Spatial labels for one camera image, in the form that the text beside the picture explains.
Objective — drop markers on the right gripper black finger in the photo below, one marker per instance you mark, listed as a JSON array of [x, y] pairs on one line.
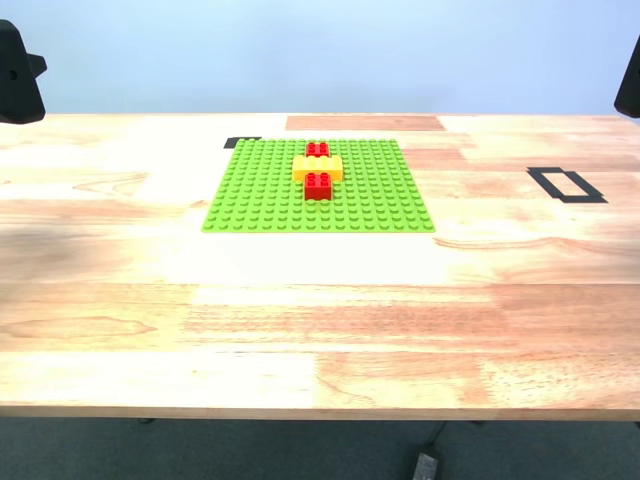
[[631, 95]]

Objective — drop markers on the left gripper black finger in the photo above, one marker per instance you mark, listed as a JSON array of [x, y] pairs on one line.
[[17, 90]]

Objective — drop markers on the yellow rectangular brick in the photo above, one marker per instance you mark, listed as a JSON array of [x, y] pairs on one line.
[[305, 167]]

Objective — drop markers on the green studded baseplate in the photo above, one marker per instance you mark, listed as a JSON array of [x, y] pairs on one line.
[[260, 200]]

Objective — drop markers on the red square brick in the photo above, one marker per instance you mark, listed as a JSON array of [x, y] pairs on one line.
[[317, 148], [318, 190]]

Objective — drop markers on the black tape rectangle outline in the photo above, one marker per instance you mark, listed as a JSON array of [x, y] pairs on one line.
[[585, 199]]

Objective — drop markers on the black tape corner marker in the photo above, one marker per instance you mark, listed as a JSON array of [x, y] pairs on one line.
[[231, 143]]

